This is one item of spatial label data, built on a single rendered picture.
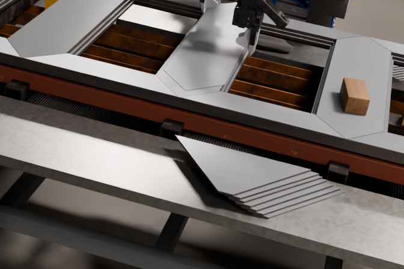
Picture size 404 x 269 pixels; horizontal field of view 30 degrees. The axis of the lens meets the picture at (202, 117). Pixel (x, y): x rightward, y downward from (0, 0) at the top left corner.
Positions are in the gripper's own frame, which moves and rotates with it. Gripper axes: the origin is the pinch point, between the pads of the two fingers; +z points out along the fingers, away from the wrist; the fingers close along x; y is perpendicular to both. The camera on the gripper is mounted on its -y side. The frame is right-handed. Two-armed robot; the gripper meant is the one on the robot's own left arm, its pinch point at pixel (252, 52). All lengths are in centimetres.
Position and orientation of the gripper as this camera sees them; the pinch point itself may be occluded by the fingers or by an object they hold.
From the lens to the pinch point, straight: 228.0
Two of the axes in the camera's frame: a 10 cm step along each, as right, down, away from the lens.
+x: -2.5, 4.4, -8.6
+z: -1.4, 8.6, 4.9
